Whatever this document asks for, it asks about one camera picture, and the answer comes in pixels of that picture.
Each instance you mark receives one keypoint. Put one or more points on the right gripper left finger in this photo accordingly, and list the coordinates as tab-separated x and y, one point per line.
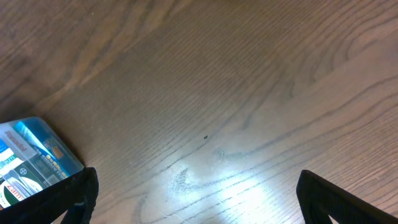
74	198

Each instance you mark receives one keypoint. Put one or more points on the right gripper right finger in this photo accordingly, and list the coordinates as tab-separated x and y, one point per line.
321	202

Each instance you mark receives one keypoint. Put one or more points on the blue Kool Fever box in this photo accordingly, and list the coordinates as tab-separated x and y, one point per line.
45	162

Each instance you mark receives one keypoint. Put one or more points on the dark green round-logo box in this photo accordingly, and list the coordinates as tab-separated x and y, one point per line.
12	194

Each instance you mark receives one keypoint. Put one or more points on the white Panadol packet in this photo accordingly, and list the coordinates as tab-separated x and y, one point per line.
14	150

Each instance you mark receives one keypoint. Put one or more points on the clear plastic container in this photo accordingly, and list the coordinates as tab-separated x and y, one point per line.
53	143

